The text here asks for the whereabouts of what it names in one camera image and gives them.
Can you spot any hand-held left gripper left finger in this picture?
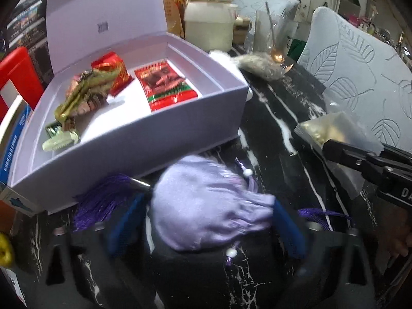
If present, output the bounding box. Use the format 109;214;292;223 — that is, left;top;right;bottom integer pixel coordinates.
44;192;152;309

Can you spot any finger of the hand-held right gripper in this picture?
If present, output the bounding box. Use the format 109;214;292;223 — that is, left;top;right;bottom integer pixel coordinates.
323;138;387;181

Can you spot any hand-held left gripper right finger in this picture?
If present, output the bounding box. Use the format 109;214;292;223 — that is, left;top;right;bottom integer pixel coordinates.
274;199;378;309

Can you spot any clear zip bag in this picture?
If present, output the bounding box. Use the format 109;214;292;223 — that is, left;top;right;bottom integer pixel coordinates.
294;111;384;201

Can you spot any lavender satin drawstring pouch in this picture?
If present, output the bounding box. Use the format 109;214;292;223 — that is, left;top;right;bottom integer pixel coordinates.
72;154;355;268

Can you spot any white gift box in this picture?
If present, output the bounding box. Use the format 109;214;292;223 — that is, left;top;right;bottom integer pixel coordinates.
6;0;251;215

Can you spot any green white snack packet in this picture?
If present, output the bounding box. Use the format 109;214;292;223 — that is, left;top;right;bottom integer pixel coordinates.
42;121;81;152

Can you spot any brown green-gold snack packet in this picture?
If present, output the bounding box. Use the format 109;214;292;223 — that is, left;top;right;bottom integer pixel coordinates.
53;69;125;127

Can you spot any red spicy snack packet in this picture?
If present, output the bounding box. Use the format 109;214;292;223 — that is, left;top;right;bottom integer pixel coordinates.
133;59;199;113

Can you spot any red gold snack packet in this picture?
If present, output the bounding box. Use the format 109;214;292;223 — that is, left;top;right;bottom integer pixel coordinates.
91;51;134;97

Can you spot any person's right hand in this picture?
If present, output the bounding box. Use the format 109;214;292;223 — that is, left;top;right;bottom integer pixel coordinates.
377;199;412;275

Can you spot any light blue leaf-pattern chair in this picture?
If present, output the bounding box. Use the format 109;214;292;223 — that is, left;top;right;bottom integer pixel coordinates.
232;0;300;24
296;6;412;156

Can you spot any orange box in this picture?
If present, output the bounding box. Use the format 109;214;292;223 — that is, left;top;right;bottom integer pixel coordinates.
0;196;17;235

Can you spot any golden apple ornament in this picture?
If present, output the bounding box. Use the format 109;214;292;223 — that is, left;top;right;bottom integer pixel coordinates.
0;232;15;269

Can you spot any plastic bag of grains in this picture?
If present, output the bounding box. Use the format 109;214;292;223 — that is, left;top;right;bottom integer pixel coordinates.
232;53;288;81

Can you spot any pink white packet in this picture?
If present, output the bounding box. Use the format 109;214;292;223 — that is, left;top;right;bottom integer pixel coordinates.
2;267;25;308

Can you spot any cluttered shelf of bottles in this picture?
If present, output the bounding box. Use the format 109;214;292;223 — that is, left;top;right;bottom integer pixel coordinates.
341;0;412;59

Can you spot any blue white carton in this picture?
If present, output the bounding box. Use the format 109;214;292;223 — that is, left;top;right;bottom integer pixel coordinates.
0;96;43;217

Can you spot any clear drinking glass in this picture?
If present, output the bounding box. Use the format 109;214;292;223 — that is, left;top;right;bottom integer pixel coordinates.
254;8;298;69

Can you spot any metal spoon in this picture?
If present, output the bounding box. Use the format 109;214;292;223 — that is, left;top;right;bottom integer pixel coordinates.
265;1;279;53

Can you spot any small beige mug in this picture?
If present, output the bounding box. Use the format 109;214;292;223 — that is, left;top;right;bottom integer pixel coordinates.
232;16;253;45

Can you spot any red plastic container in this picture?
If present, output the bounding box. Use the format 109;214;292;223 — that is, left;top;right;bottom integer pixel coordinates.
0;47;44;120

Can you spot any white lidded jar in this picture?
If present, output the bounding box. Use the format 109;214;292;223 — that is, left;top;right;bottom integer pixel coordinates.
183;0;239;52

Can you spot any dark printed box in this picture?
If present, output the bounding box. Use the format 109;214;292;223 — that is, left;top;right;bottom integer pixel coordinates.
6;0;54;82

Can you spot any yellow snack bag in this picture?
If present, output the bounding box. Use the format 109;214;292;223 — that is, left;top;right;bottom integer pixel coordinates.
160;0;187;39

